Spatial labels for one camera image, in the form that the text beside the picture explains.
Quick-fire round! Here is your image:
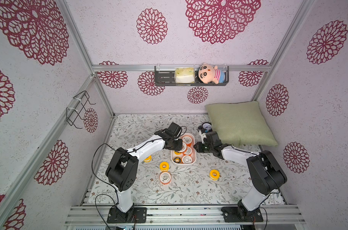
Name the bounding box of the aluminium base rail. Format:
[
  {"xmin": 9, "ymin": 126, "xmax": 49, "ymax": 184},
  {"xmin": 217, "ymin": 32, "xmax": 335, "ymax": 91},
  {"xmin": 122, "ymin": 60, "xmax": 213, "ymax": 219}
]
[{"xmin": 64, "ymin": 205, "xmax": 306, "ymax": 227}]

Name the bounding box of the black wire wall rack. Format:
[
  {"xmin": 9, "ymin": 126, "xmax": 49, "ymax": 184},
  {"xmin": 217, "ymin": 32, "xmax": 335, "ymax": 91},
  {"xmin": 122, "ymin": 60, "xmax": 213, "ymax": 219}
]
[{"xmin": 65, "ymin": 90, "xmax": 95, "ymax": 129}]

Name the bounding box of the white plastic storage box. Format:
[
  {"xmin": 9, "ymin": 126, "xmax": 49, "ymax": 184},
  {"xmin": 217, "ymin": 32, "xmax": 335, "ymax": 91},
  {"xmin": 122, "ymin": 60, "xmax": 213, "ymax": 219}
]
[{"xmin": 170, "ymin": 133, "xmax": 197, "ymax": 166}]

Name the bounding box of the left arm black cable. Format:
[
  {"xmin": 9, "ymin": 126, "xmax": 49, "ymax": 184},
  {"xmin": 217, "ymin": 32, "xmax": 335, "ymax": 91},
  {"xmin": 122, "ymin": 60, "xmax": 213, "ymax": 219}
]
[{"xmin": 91, "ymin": 126, "xmax": 187, "ymax": 230}]

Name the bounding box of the cartoon boy plush doll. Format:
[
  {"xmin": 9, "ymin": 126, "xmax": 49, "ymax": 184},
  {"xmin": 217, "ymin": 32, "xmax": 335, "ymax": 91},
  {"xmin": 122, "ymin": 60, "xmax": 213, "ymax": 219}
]
[{"xmin": 198, "ymin": 63, "xmax": 226, "ymax": 84}]

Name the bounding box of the yellow-green sponge pack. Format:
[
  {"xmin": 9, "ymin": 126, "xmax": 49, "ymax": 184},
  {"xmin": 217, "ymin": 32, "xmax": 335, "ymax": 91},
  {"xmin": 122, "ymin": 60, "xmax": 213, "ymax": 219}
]
[{"xmin": 175, "ymin": 68, "xmax": 196, "ymax": 83}]

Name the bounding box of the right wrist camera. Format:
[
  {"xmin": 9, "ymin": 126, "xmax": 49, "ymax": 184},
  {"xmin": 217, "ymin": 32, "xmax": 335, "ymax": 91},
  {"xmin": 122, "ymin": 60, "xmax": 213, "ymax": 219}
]
[{"xmin": 199, "ymin": 128, "xmax": 208, "ymax": 143}]

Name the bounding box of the orange white tape roll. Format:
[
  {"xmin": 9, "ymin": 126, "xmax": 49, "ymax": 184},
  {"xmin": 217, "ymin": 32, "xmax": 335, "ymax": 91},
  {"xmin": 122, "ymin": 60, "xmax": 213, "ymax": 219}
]
[
  {"xmin": 182, "ymin": 135, "xmax": 193, "ymax": 146},
  {"xmin": 159, "ymin": 172, "xmax": 172, "ymax": 185},
  {"xmin": 179, "ymin": 143, "xmax": 187, "ymax": 153},
  {"xmin": 182, "ymin": 155, "xmax": 193, "ymax": 164},
  {"xmin": 183, "ymin": 146, "xmax": 193, "ymax": 156}
]

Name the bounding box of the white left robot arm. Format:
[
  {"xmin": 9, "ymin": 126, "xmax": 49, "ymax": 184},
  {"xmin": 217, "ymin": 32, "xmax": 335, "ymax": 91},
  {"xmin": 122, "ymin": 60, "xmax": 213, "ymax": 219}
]
[{"xmin": 105, "ymin": 122, "xmax": 183, "ymax": 223}]

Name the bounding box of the black round alarm clock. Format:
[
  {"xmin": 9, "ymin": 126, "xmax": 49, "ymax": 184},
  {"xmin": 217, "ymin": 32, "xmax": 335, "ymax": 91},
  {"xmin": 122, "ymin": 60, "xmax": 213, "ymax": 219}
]
[{"xmin": 198, "ymin": 122, "xmax": 212, "ymax": 135}]

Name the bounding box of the black wall shelf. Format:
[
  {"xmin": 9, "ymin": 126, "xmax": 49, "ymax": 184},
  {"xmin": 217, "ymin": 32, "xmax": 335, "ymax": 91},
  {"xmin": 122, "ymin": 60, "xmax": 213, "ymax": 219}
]
[{"xmin": 154, "ymin": 65, "xmax": 230, "ymax": 86}]

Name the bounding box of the green square pillow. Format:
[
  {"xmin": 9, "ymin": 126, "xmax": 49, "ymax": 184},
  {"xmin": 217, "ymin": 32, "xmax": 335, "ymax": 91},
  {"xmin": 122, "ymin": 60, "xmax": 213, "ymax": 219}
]
[{"xmin": 205, "ymin": 101, "xmax": 278, "ymax": 147}]

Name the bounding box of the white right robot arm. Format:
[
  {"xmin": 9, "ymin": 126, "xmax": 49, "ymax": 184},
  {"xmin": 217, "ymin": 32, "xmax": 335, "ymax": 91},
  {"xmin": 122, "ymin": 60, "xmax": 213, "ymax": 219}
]
[{"xmin": 194, "ymin": 130, "xmax": 288, "ymax": 223}]

